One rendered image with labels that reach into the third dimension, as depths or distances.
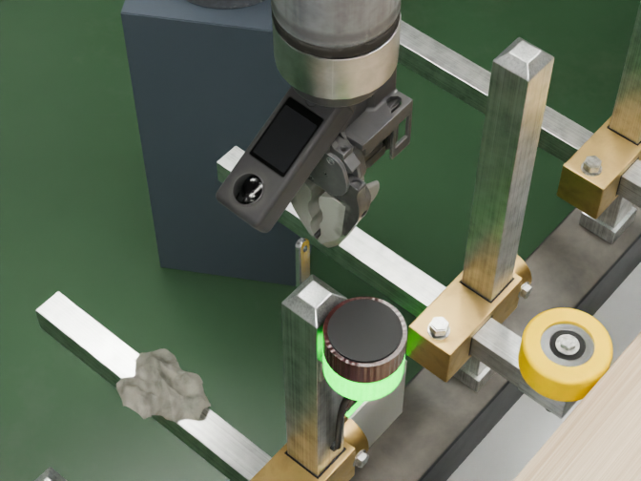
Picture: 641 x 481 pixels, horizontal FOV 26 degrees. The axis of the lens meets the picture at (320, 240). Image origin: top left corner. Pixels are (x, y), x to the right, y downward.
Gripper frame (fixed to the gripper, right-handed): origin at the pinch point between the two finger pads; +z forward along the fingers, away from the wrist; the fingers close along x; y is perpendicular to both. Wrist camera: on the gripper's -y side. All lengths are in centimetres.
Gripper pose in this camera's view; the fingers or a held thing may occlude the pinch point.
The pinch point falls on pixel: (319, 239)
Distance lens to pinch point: 116.1
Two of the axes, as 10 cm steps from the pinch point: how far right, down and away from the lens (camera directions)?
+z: 0.1, 5.9, 8.1
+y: 6.5, -6.2, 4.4
